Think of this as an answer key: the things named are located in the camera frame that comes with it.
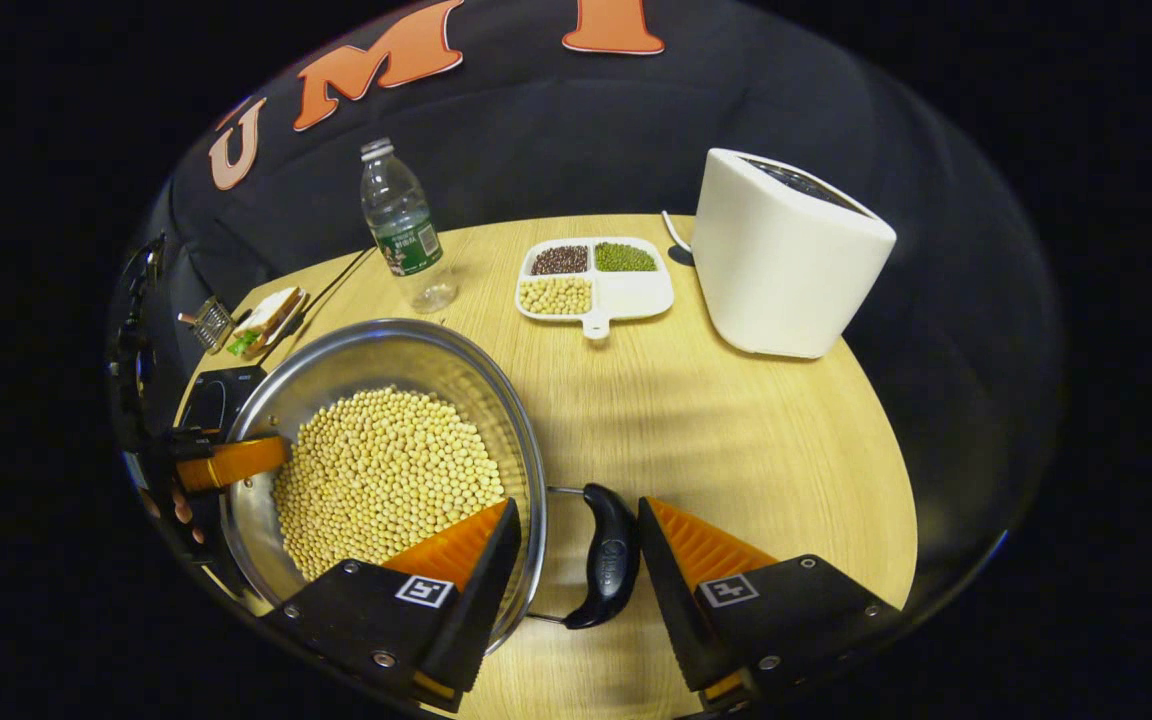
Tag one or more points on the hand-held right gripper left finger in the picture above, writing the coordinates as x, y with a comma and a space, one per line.
481, 600

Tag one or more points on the black induction cooktop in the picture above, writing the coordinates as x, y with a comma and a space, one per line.
226, 395

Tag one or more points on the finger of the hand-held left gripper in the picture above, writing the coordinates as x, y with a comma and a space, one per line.
236, 462

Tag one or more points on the steel pot with soybeans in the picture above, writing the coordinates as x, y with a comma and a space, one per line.
386, 470

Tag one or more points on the white divided bean dish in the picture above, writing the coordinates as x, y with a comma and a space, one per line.
626, 292

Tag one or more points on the black backdrop cloth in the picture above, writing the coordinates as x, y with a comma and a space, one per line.
586, 130

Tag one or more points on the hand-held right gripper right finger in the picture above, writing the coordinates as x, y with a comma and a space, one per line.
671, 590

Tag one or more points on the clear plastic water bottle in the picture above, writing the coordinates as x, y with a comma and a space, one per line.
406, 235

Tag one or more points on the white toaster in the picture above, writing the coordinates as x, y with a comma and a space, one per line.
786, 260

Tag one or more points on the sandwich on white plate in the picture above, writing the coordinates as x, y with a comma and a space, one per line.
271, 318

